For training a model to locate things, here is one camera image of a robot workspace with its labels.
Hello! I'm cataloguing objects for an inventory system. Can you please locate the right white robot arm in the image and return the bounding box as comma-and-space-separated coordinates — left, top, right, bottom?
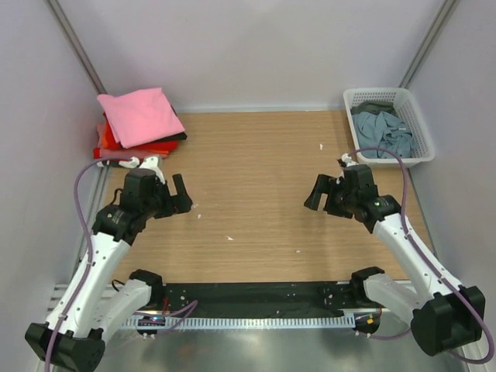
304, 164, 485, 356

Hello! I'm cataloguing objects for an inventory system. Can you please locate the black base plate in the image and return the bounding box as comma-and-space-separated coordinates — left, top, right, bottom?
164, 281, 379, 319

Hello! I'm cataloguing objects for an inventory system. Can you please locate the pink t-shirt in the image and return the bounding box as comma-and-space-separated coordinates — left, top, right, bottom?
97, 88, 185, 148

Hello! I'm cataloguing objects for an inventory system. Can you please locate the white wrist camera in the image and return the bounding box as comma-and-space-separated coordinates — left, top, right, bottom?
336, 153, 358, 184
125, 155, 166, 184

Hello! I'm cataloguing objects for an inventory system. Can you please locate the white slotted cable duct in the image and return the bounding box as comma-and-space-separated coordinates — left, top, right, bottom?
120, 315, 356, 331

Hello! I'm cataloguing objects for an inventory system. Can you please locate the white plastic basket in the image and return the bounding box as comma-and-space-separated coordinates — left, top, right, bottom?
343, 88, 435, 167

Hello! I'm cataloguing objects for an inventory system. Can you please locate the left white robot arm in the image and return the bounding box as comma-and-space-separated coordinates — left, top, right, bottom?
25, 168, 193, 371

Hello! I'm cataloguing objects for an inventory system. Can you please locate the aluminium corner post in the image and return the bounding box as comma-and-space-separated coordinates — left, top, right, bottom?
398, 0, 460, 89
45, 0, 107, 95

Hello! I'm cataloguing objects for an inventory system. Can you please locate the red folded t-shirt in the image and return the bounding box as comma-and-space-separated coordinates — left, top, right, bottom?
103, 114, 180, 153

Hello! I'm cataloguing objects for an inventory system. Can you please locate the black folded t-shirt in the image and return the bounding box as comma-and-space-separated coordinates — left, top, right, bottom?
164, 107, 188, 141

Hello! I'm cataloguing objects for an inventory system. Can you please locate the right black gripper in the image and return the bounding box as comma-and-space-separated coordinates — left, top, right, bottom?
304, 174, 357, 219

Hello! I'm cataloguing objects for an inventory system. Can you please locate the orange folded t-shirt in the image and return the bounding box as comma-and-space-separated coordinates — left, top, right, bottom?
93, 122, 170, 160

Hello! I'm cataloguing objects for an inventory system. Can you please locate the grey-blue crumpled t-shirt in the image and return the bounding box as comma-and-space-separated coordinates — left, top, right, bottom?
352, 112, 418, 159

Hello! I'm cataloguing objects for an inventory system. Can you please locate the left aluminium corner post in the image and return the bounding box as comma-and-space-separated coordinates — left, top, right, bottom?
45, 0, 107, 95

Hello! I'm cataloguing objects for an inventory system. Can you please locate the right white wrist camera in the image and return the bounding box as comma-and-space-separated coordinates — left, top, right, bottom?
336, 153, 358, 184

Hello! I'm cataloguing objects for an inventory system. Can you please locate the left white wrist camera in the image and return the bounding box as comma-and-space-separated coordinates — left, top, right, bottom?
125, 155, 166, 184

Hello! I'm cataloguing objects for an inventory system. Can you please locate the right aluminium corner post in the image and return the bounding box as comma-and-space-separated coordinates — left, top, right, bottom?
398, 0, 460, 89

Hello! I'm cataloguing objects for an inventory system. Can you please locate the olive crumpled t-shirt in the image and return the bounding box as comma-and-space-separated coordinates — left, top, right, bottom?
350, 101, 397, 116

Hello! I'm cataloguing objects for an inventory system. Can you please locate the white patterned folded t-shirt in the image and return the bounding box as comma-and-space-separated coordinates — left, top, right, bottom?
96, 160, 135, 169

